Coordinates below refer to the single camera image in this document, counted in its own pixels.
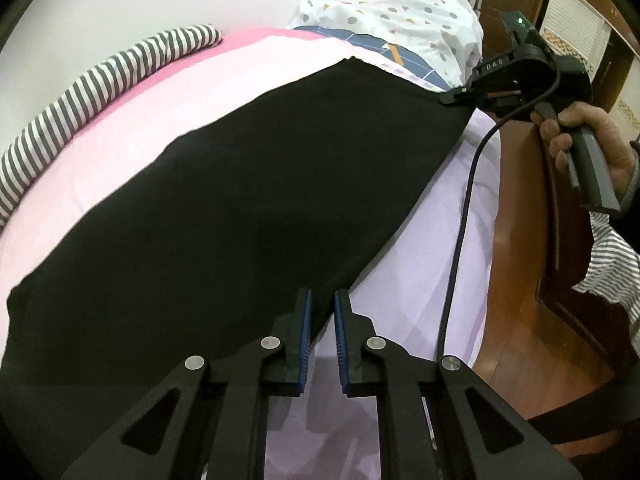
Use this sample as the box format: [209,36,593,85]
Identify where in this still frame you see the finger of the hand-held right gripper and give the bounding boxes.
[440,82,487,107]

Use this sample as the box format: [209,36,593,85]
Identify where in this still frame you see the white quilt with coloured shapes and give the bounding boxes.
[287,0,485,93]

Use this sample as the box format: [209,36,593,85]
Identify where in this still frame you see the black pants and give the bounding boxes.
[0,56,473,461]

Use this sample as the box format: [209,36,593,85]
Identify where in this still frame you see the person's right forearm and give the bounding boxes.
[615,141,640,218]

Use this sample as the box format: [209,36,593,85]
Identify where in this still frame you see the blue plaid pillow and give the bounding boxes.
[292,25,443,93]

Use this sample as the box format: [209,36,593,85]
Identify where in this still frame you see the wooden bed frame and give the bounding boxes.
[470,120,640,411]

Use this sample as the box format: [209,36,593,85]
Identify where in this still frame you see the grey white striped blanket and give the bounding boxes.
[0,24,223,226]

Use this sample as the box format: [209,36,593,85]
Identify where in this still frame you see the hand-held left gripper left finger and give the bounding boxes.
[60,287,314,480]

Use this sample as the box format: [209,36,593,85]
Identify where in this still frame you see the white louvred panel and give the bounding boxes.
[540,0,613,81]

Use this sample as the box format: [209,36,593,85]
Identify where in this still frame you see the pink and purple bed sheet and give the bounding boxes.
[0,27,506,480]

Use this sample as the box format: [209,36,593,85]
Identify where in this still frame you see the person's striped shirt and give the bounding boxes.
[572,211,640,318]

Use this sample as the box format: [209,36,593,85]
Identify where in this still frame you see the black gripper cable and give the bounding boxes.
[436,62,561,363]

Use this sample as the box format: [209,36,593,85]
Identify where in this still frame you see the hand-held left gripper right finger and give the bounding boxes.
[333,287,591,480]

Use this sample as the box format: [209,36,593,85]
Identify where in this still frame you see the person's right hand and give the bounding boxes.
[531,101,640,201]

